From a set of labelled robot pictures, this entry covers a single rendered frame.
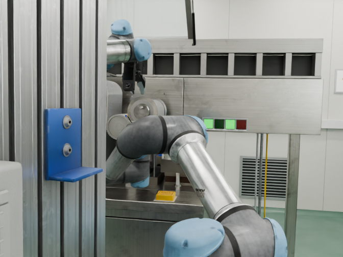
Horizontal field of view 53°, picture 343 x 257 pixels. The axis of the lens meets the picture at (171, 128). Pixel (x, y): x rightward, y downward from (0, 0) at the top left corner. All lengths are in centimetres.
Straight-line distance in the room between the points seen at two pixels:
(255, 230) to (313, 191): 377
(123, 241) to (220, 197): 76
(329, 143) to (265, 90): 259
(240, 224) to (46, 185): 44
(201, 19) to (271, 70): 247
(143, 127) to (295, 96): 116
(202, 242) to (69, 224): 26
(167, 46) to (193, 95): 31
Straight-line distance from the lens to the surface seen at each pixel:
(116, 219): 148
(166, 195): 140
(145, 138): 96
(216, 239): 67
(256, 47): 196
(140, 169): 135
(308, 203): 453
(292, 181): 217
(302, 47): 199
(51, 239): 49
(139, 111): 163
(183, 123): 100
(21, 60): 42
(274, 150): 433
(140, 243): 149
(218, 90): 193
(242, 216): 77
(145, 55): 115
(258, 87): 194
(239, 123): 192
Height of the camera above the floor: 129
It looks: 4 degrees down
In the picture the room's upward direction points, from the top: 1 degrees clockwise
